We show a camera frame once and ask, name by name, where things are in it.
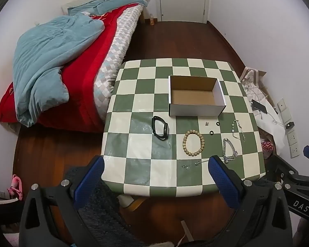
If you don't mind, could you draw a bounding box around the white door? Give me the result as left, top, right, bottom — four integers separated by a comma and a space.
154, 0, 212, 23

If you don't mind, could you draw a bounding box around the white cardboard box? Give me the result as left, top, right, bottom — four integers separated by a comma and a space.
168, 75, 227, 117

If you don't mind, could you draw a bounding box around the thick silver chain bracelet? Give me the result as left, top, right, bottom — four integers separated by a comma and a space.
222, 138, 239, 163

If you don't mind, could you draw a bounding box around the wooden bead bracelet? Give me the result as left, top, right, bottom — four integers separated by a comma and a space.
183, 130, 205, 157

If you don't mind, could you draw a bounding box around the thin silver bracelet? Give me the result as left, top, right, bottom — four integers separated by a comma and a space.
231, 119, 246, 142

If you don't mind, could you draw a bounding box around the grey checked quilt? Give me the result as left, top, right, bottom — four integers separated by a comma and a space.
93, 5, 145, 121

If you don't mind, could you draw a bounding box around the pink clothes hanger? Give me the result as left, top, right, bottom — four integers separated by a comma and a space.
7, 174, 23, 201

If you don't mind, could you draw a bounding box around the white charging cable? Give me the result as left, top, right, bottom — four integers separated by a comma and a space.
263, 108, 289, 128

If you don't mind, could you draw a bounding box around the black strap watch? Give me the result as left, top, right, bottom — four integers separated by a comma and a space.
152, 116, 170, 141

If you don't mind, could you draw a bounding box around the thin silver pendant chain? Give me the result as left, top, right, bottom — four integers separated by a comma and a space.
181, 160, 209, 170

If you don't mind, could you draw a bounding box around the smartphone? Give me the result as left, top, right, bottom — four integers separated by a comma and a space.
252, 100, 269, 115

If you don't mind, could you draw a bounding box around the dark grey fuzzy cloth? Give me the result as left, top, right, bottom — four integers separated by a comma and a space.
63, 166, 150, 247

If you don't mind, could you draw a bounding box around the white quilted bag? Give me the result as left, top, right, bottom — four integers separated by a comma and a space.
239, 67, 271, 103

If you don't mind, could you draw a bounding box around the light blue duvet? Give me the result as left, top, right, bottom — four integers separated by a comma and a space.
12, 0, 148, 128

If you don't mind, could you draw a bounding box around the red patterned cloth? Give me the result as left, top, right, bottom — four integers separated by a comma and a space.
260, 139, 275, 158

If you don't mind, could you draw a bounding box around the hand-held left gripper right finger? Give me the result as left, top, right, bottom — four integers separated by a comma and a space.
208, 155, 293, 247

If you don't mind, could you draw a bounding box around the green checkered tablecloth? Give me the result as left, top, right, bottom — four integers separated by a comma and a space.
101, 58, 267, 198

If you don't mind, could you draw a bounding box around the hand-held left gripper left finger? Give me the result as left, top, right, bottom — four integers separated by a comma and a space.
19, 156, 105, 247

